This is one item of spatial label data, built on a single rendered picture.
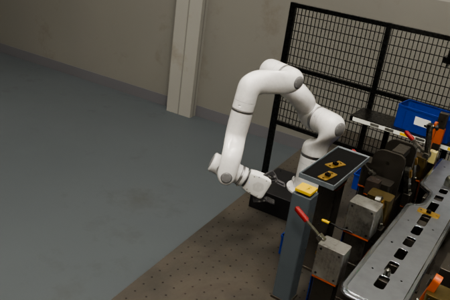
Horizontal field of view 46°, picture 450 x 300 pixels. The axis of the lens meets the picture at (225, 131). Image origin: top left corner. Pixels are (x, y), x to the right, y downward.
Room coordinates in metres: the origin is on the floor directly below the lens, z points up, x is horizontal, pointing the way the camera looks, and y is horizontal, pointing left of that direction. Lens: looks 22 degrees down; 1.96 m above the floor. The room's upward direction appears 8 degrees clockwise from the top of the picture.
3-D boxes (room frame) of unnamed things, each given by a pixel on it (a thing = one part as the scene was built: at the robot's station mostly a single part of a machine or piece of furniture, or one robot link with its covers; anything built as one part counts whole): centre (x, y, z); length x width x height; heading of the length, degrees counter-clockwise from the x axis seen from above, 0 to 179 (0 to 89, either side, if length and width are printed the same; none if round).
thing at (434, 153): (2.38, -1.02, 0.88); 0.04 x 0.04 x 0.37; 59
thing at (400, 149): (2.05, -0.72, 0.95); 0.18 x 0.13 x 0.49; 149
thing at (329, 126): (2.29, -0.46, 1.10); 0.19 x 0.12 x 0.24; 38
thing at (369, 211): (1.66, -0.52, 0.90); 0.13 x 0.08 x 0.41; 59
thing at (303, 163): (2.31, -0.43, 0.89); 0.19 x 0.19 x 0.18
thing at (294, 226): (1.61, -0.30, 0.92); 0.08 x 0.08 x 0.44; 59
